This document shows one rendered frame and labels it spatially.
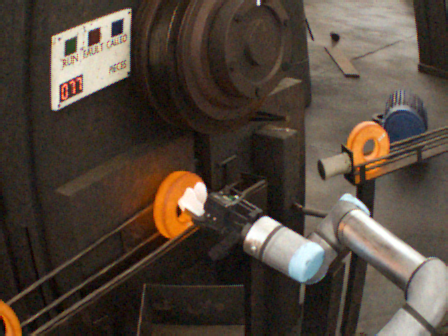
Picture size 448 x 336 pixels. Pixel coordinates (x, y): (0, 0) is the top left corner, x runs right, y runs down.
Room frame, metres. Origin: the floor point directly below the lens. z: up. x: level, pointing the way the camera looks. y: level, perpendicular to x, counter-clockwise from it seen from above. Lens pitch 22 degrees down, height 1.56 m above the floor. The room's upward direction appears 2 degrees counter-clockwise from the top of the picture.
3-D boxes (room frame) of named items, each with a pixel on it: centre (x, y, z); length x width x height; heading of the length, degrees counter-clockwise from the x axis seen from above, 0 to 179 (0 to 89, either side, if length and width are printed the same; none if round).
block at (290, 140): (2.11, -0.13, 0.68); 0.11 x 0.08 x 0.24; 53
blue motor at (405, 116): (3.97, -1.02, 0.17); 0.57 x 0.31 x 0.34; 163
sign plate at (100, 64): (1.71, 0.29, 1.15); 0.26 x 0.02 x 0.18; 143
